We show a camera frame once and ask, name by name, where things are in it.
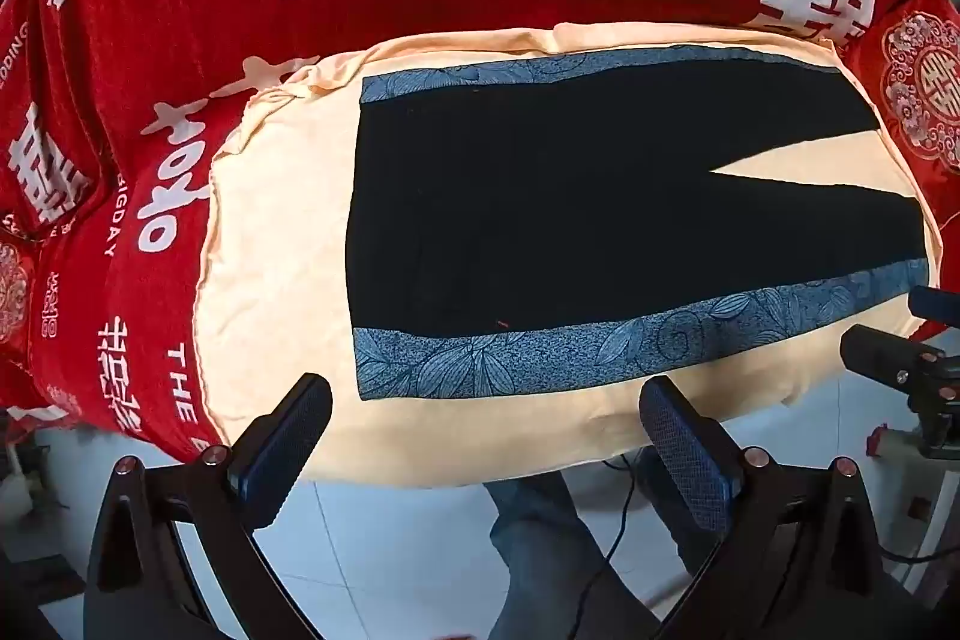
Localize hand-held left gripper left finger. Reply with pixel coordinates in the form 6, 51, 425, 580
86, 372, 335, 640

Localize cream quilt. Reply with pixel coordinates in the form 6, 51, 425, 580
193, 23, 944, 487

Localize person's leg in jeans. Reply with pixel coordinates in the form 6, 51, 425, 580
484, 464, 721, 640

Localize black cable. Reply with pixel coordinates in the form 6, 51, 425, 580
491, 449, 646, 640

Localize red embroidered pillow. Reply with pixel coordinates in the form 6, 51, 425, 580
838, 0, 960, 187

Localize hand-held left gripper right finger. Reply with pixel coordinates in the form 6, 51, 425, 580
639, 376, 901, 640

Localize black pants with blue stripes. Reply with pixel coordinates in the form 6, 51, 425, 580
345, 46, 931, 401

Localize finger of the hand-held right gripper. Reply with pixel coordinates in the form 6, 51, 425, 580
907, 286, 960, 330
840, 325, 949, 387

